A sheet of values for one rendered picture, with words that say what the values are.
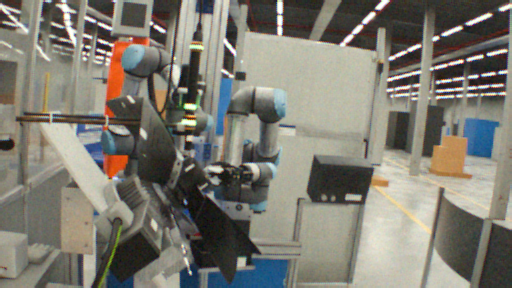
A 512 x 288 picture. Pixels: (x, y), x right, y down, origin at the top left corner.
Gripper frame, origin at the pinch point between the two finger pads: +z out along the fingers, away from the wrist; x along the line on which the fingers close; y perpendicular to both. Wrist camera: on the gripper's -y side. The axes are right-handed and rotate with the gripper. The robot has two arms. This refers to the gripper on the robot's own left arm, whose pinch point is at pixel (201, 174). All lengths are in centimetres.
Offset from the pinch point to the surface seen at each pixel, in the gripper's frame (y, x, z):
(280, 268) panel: 9, 45, -47
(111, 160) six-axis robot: -333, 96, -145
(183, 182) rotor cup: 16.1, -3.8, 20.8
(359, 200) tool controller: 26, 9, -72
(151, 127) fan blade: 21.3, -21.4, 38.1
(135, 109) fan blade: -8.9, -20.8, 25.4
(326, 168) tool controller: 16, -4, -54
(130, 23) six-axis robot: -354, -69, -157
